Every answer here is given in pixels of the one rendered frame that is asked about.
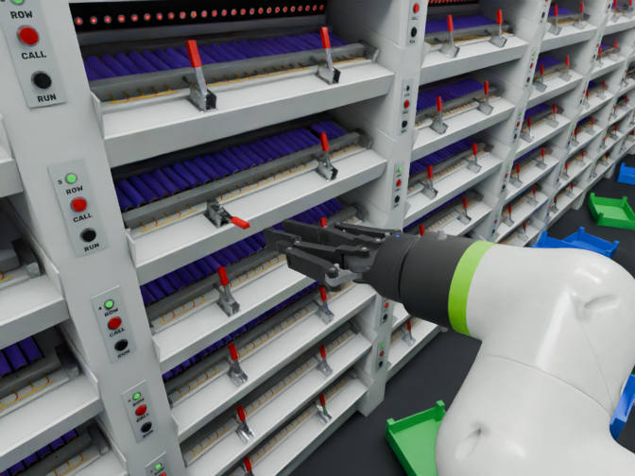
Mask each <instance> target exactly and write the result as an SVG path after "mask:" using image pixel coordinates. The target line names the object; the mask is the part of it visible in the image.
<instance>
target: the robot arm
mask: <svg viewBox="0 0 635 476"><path fill-rule="evenodd" d="M343 230H345V231H343ZM264 236H265V240H266V248H268V249H271V250H274V251H277V252H279V253H282V254H284V255H285V256H286V260H287V266H288V268H290V269H292V270H294V271H297V272H299V273H301V274H302V275H304V276H306V277H309V278H311V279H313V280H315V281H319V282H321V283H323V284H325V285H326V286H327V287H328V289H329V290H330V291H331V292H338V291H340V289H341V288H340V283H344V282H347V281H353V282H355V283H359V284H369V285H371V286H372V287H373V288H374V290H375V291H376V292H377V293H378V294H379V295H380V296H381V297H383V298H387V299H390V300H393V301H396V302H399V303H401V304H402V305H403V307H404V308H405V310H406V311H407V313H408V314H410V315H412V316H415V317H417V318H419V319H422V320H425V321H428V322H431V323H434V324H436V325H439V327H438V329H439V331H440V332H447V331H448V329H449V330H452V331H455V332H460V333H463V334H465V335H468V336H470V337H473V338H476V339H478V340H481V341H482V342H483V343H482V345H481V347H480V349H479V351H478V354H477V356H476V359H475V361H474V363H473V365H472V368H471V370H470V372H469V374H468V375H467V377H466V379H465V381H464V382H463V384H462V386H461V388H460V389H459V391H458V393H457V395H456V396H455V399H454V401H453V403H452V404H451V406H450V408H449V409H448V411H447V413H446V414H445V416H444V418H443V419H442V421H441V423H440V425H439V428H438V434H437V438H436V445H435V460H436V467H437V472H438V476H635V454H634V453H632V452H631V451H629V450H627V449H625V448H623V447H622V446H620V445H619V444H617V443H616V442H615V440H614V439H613V438H612V436H611V434H610V432H609V424H610V420H611V417H612V415H613V413H614V412H615V409H616V407H617V404H618V402H619V399H620V398H621V395H622V393H623V390H624V388H625V386H626V382H627V380H628V377H629V375H630V373H631V371H632V369H633V367H634V365H635V280H634V279H633V277H632V276H631V275H630V274H629V273H628V272H627V271H626V270H625V269H624V268H623V267H622V266H621V265H619V264H618V263H616V262H615V261H613V260H611V259H609V258H607V257H605V256H603V255H601V254H598V253H595V252H592V251H589V250H585V249H577V248H530V247H519V246H506V245H500V244H495V243H491V242H486V241H480V240H475V239H471V238H466V237H461V236H456V235H452V234H447V233H445V231H444V229H438V232H436V231H429V232H427V233H425V234H423V235H422V237H420V236H416V235H411V234H406V233H402V231H401V230H400V229H377V228H372V227H365V226H359V225H354V224H347V223H341V222H336V223H334V226H333V227H332V228H331V227H328V226H324V227H322V228H321V227H318V226H314V225H310V224H305V223H301V222H298V221H294V220H289V219H284V220H283V231H280V230H276V229H271V228H265V229H264ZM322 242H323V244H322Z"/></svg>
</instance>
